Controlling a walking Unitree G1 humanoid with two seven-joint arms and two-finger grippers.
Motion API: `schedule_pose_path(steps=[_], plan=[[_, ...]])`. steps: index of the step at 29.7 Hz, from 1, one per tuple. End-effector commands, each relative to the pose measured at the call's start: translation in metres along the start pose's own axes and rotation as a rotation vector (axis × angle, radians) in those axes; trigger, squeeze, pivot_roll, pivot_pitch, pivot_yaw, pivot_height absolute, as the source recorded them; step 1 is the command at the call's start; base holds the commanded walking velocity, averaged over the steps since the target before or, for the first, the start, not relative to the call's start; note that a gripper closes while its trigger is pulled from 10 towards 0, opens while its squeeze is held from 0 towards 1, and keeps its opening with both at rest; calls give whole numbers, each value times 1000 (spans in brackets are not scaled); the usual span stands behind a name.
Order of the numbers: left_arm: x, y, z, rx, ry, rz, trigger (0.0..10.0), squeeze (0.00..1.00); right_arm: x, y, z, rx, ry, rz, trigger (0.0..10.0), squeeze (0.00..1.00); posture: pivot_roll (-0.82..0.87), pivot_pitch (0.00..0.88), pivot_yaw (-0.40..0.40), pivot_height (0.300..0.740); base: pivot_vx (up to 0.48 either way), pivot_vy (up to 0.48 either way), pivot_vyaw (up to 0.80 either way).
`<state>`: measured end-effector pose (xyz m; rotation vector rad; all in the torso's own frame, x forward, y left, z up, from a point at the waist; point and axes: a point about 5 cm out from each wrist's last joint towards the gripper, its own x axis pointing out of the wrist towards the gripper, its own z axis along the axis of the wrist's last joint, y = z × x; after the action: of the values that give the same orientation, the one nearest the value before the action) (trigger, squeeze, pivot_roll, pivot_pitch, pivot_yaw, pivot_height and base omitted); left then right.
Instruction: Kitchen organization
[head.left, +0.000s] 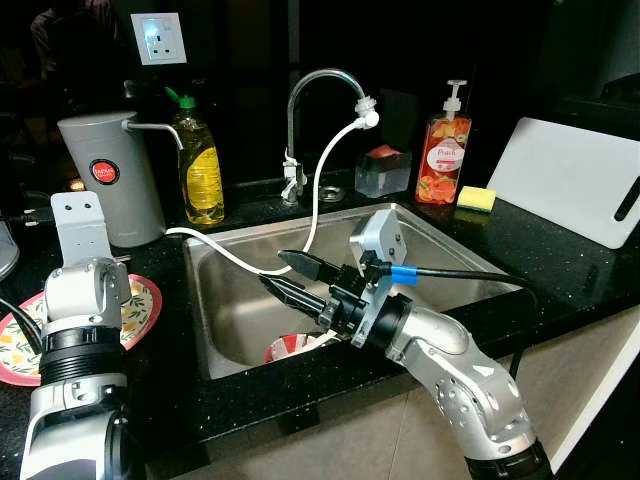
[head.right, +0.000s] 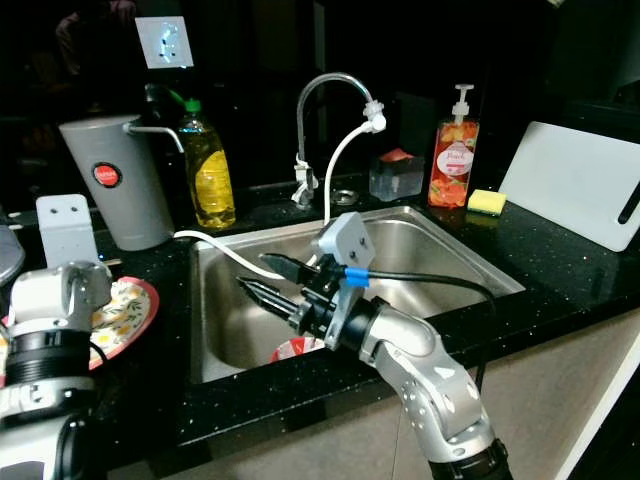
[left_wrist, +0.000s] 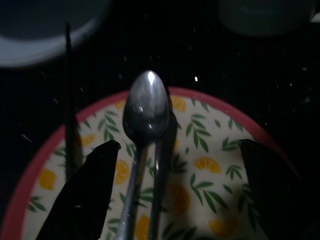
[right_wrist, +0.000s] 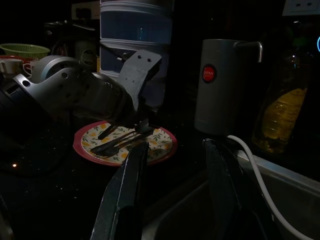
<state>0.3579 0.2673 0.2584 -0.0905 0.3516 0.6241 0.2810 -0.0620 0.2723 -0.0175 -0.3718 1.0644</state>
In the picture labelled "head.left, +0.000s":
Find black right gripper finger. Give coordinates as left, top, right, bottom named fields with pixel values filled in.
left=277, top=250, right=349, bottom=283
left=260, top=277, right=333, bottom=317

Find floral plate with pink rim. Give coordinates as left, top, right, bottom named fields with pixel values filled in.
left=0, top=274, right=163, bottom=388

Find red and white bowl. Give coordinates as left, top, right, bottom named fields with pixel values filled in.
left=263, top=332, right=338, bottom=366

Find stainless steel sink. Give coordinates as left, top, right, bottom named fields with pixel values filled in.
left=183, top=203, right=524, bottom=382

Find clear plastic soap box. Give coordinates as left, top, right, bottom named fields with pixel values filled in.
left=354, top=144, right=414, bottom=199

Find chrome gooseneck faucet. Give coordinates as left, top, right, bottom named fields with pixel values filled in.
left=281, top=68, right=379, bottom=209

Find yellow dish liquid bottle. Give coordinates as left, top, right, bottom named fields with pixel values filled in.
left=164, top=87, right=227, bottom=227

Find red hand soap pump bottle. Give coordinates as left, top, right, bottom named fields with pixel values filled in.
left=415, top=80, right=473, bottom=207

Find yellow sponge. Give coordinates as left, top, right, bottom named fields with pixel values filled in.
left=456, top=185, right=498, bottom=214

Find white cutting board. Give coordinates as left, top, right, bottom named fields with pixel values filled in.
left=486, top=116, right=640, bottom=251

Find grey rounded appliance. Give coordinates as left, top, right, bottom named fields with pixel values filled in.
left=0, top=219, right=20, bottom=282

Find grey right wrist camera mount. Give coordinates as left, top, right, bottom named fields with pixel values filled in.
left=347, top=209, right=408, bottom=347

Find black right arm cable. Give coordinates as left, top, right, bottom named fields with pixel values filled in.
left=385, top=264, right=542, bottom=380

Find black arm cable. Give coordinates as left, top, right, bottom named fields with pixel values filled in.
left=0, top=294, right=47, bottom=357
left=385, top=264, right=542, bottom=380

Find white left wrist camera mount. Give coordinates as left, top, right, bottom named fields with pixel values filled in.
left=50, top=191, right=114, bottom=264

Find white wall socket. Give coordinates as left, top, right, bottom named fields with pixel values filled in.
left=131, top=12, right=189, bottom=67

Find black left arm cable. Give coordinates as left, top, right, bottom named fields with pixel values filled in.
left=0, top=294, right=47, bottom=357

